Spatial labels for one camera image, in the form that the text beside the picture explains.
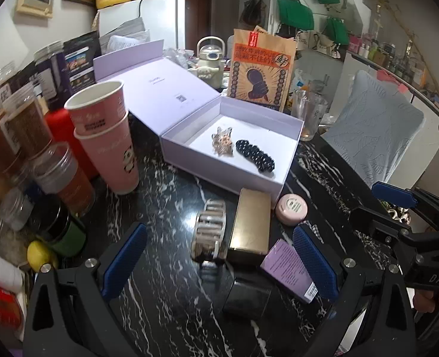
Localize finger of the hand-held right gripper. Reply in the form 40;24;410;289
349;206;411;239
371;181;439;231

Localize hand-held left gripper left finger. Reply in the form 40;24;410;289
23;222;149;357

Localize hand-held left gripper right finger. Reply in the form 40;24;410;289
292;224;424;357

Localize pink round compact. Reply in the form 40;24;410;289
275;193;309;226

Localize gold rectangular box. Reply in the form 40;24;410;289
227;188;273;266

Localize beige marbled hair claw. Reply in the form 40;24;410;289
190;199;227;263

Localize lilac gift box with lid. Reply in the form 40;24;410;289
93;39;305;203

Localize person's right hand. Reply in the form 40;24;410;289
413;288;439;314

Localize purple rectangular box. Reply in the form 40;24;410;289
260;239;322;303

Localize green and black tin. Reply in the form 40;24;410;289
37;208;88;257

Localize black square box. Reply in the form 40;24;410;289
222;277;276;320

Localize yellow lemon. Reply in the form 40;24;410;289
26;241;58;272

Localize clear jar with orange-brown contents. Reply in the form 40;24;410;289
31;143;96;215

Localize pink paper cup with panda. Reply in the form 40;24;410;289
74;113;141;196

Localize clear glass cup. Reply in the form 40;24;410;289
291;90;328;142

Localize small empty clear jar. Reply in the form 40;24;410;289
0;188;35;232

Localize black checkered scrunchie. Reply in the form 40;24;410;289
235;139;276;173

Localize red packet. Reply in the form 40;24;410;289
0;279;24;340

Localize row of bottles on shelf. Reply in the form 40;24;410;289
349;33;428;86

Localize red bottle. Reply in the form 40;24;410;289
44;107;99;179

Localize clear jar with brown grains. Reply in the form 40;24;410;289
0;82;53;157

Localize orange and brown paper bag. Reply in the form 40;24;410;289
227;26;297;112

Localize dark purple snack packets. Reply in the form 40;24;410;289
18;32;101;102

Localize cream cartoon water bottle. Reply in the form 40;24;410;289
188;36;228;90

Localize grey plastic mailer bag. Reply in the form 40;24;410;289
99;18;162;54

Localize brown hanging bag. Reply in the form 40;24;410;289
240;0;268;26

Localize white refrigerator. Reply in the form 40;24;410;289
98;0;186;51

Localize brown door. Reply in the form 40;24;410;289
173;0;209;49

